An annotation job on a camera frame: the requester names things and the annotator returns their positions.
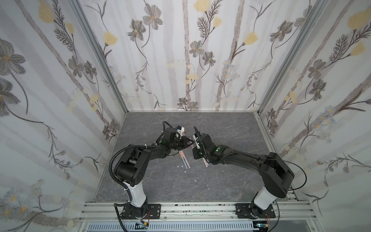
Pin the small circuit board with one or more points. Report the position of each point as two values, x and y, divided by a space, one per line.
141 226

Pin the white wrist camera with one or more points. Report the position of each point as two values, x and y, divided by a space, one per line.
197 140
180 132

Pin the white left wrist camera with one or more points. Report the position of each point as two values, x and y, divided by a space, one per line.
180 132

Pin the pink pastel pen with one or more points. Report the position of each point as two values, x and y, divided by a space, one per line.
185 159

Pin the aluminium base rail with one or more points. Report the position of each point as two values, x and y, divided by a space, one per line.
284 216

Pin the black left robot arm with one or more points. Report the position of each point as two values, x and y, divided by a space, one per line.
128 166

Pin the purple pastel pen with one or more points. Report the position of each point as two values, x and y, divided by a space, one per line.
205 162

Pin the yellow pastel pen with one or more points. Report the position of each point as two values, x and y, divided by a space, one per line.
183 161

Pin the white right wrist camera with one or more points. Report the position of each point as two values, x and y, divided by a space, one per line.
197 140

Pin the white cable duct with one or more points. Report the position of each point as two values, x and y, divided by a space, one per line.
194 226

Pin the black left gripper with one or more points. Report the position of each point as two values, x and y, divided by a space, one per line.
184 143

